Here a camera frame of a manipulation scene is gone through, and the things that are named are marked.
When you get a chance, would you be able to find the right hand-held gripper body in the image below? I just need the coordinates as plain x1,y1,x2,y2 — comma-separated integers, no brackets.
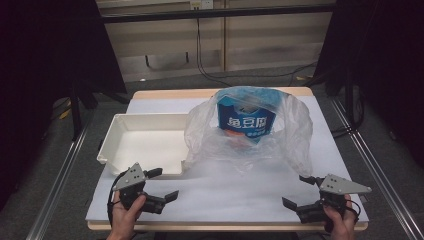
295,173,373,225

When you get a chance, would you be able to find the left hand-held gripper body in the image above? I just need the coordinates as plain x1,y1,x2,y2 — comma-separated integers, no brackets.
112,162,167,215

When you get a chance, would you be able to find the white plastic bin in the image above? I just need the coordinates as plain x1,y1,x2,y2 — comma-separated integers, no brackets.
96,112,192,177

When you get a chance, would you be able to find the clear plastic bag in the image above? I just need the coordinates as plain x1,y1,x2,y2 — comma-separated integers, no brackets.
183,85,315,178

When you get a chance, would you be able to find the blue snack pouch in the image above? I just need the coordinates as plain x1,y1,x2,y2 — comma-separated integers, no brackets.
215,87,284,145

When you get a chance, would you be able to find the person's right hand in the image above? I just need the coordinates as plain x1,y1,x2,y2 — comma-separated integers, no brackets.
321,194,360,240

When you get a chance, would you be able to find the person's left hand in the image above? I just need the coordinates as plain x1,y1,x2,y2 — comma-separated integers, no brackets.
106,191,148,240

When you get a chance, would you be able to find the white table mat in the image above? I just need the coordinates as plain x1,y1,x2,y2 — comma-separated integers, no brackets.
85,95,370,224

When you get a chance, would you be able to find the wooden table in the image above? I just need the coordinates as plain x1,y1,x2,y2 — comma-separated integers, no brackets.
85,86,370,232

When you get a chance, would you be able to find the black stand leg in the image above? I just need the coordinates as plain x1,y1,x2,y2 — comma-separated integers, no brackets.
69,78,84,142

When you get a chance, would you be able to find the black curtain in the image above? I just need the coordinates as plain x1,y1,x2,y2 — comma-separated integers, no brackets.
312,0,424,169
0,0,128,212

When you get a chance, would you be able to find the black horizontal bar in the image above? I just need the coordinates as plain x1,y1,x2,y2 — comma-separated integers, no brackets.
100,3,337,24

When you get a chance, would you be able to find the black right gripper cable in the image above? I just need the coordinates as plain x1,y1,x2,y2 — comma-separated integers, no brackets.
345,198,363,224

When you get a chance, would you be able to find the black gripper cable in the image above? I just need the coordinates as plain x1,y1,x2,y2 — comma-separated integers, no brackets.
106,171,130,232
345,198,363,224

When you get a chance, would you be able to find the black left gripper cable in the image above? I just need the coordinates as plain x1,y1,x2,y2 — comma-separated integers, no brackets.
106,171,130,232

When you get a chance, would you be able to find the metal floor rail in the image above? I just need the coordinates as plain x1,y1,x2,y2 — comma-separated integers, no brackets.
25,113,95,240
329,97,424,240

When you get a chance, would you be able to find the black floor cable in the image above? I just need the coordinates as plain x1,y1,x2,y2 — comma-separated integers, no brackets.
331,78,366,139

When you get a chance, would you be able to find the black wire bracket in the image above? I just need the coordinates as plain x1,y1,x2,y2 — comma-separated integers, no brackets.
144,50,191,72

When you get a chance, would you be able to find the black hanging wall cable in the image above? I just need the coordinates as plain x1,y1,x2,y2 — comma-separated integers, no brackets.
195,17,319,88

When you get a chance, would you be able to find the white wall socket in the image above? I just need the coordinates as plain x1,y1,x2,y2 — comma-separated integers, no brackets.
189,0,215,11

